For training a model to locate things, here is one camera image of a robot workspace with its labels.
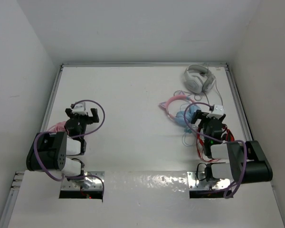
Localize purple cable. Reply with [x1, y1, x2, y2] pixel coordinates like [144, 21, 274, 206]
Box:
[35, 99, 107, 181]
[183, 103, 248, 199]

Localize white gaming headset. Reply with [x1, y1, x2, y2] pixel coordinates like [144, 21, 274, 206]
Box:
[182, 64, 223, 105]

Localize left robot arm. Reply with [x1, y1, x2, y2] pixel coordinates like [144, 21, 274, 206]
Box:
[26, 104, 99, 176]

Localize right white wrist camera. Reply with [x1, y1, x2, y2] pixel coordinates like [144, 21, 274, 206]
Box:
[207, 104, 225, 119]

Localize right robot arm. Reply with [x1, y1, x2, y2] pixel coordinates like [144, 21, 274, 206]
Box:
[191, 110, 273, 184]

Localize blue pink cat-ear headphones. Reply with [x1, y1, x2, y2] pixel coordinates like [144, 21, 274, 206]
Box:
[159, 90, 202, 147]

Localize metal base plate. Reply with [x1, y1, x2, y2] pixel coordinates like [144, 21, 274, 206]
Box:
[61, 171, 105, 191]
[187, 171, 230, 191]

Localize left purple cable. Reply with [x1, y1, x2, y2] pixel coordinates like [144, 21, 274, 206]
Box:
[35, 99, 107, 181]

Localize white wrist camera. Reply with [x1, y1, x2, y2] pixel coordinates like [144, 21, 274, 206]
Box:
[71, 102, 86, 115]
[207, 104, 225, 119]

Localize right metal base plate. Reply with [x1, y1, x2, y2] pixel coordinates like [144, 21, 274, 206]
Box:
[187, 171, 230, 191]

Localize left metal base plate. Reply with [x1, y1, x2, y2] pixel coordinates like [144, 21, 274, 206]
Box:
[61, 171, 105, 191]

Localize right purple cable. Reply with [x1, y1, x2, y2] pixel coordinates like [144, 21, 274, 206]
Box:
[183, 103, 248, 199]

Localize red headphones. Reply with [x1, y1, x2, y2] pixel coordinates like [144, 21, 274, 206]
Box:
[196, 123, 235, 163]

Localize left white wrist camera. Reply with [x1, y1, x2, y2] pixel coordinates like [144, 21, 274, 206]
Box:
[71, 102, 86, 115]

